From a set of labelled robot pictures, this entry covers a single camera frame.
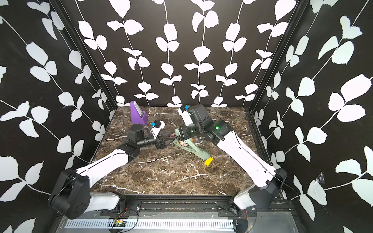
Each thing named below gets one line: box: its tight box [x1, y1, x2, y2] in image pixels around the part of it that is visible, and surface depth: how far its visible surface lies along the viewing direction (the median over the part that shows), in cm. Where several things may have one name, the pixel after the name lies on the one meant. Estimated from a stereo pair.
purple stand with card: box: [130, 100, 149, 125], surface depth 107 cm
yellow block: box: [204, 156, 214, 167], surface depth 92 cm
